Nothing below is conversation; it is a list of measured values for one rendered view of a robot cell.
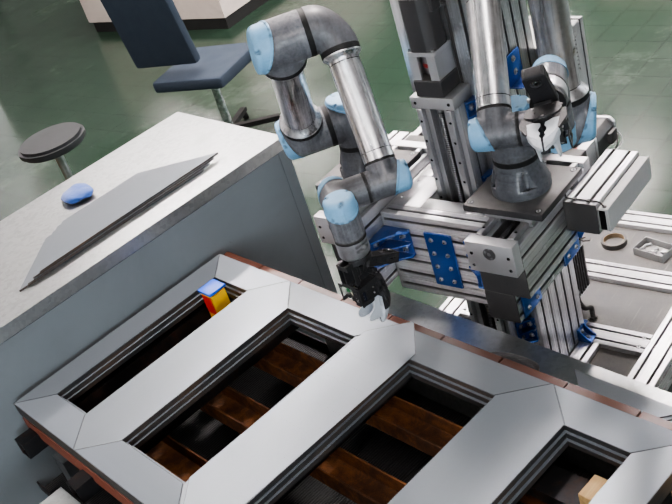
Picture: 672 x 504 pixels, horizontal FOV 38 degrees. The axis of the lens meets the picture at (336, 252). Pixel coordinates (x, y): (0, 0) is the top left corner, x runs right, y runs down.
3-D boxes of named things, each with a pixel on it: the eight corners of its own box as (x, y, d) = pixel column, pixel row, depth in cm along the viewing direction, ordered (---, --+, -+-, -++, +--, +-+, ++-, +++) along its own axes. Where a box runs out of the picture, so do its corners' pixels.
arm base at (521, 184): (509, 167, 254) (502, 134, 249) (562, 173, 245) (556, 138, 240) (481, 198, 245) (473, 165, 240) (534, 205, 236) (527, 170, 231)
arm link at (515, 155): (492, 144, 247) (481, 96, 240) (545, 135, 242) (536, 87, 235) (489, 168, 237) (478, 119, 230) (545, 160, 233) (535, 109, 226)
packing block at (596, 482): (602, 518, 188) (599, 504, 186) (580, 507, 191) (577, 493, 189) (619, 497, 191) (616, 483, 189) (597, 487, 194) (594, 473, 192)
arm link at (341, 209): (349, 182, 220) (357, 199, 213) (362, 222, 226) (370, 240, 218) (316, 194, 220) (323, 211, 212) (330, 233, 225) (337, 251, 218)
